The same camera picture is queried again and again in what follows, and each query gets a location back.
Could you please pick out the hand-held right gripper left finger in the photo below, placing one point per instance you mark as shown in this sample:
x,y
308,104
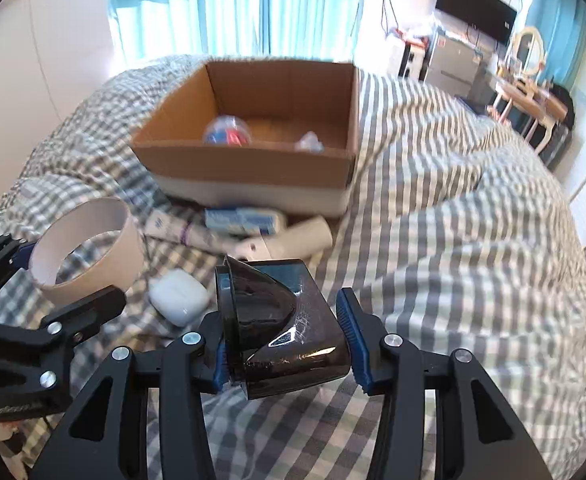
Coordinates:
x,y
221,371

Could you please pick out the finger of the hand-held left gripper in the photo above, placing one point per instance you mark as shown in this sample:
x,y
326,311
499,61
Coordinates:
x,y
3,255
80,310

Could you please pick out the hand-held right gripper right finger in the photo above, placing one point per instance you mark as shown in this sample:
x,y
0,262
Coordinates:
x,y
353,345

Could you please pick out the cardboard tape roll core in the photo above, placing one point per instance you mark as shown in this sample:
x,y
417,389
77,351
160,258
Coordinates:
x,y
118,260

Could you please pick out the glossy black plastic cap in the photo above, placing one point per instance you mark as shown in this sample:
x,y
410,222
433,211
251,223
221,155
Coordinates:
x,y
278,330

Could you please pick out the cardboard box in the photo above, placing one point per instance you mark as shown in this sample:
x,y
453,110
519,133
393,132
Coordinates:
x,y
253,175

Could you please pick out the white earbuds case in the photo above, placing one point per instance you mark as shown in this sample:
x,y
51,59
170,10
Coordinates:
x,y
179,297

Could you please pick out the white plastic cylinder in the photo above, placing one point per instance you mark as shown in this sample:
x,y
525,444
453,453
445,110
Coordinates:
x,y
300,237

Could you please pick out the white tube with purple print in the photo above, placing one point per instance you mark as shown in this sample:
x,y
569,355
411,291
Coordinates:
x,y
173,230

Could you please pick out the small white device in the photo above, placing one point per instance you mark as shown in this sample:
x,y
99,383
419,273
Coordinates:
x,y
250,249

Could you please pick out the blue and white packet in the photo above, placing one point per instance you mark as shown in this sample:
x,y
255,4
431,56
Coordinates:
x,y
245,220

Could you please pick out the grey checked blanket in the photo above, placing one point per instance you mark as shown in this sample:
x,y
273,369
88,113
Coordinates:
x,y
448,200

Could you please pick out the white wardrobe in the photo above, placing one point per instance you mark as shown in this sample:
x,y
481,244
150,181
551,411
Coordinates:
x,y
38,75

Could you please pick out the small clear plastic item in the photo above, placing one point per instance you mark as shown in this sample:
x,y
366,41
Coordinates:
x,y
309,142

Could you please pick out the white appliance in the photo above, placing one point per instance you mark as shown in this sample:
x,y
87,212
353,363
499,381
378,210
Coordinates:
x,y
407,57

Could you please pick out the grey cabinet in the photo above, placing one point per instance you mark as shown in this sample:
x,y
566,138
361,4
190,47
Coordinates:
x,y
455,67

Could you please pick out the cream dressing table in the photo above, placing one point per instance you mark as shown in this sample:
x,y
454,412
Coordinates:
x,y
528,97

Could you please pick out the blue window curtain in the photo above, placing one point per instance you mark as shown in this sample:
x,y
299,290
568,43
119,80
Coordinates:
x,y
233,5

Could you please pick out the oval vanity mirror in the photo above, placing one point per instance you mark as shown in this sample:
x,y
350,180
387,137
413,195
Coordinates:
x,y
528,52

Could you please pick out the blue side curtain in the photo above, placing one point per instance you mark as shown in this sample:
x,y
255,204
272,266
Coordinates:
x,y
560,20

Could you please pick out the black wall television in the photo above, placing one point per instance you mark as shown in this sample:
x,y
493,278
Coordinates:
x,y
475,5

